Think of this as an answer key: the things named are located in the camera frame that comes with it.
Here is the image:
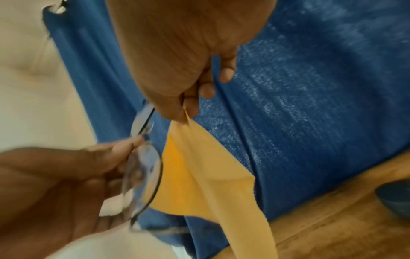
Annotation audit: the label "person's left hand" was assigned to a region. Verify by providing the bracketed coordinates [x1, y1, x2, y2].
[0, 135, 146, 259]

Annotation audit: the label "person's right hand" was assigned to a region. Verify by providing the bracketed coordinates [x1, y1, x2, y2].
[105, 0, 278, 123]

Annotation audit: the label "dark blue glasses case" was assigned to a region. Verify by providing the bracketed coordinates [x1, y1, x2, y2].
[375, 181, 410, 219]

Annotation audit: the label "round black-framed eyeglasses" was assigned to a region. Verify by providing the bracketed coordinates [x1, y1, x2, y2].
[120, 102, 190, 235]

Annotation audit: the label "blue curtain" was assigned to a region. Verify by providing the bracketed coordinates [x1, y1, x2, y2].
[43, 0, 410, 259]

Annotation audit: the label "yellow cleaning cloth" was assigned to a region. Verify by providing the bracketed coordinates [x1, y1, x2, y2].
[149, 107, 278, 259]

